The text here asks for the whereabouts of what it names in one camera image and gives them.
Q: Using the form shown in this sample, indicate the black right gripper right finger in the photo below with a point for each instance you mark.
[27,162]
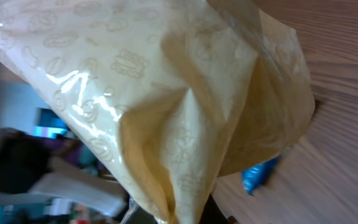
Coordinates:
[212,214]

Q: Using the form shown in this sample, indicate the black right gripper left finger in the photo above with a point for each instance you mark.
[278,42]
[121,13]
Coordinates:
[137,215]

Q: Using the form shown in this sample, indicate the blue cookie packet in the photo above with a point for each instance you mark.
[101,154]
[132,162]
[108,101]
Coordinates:
[258,175]

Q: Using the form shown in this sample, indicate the beige plastic bag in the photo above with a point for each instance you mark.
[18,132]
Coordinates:
[169,95]

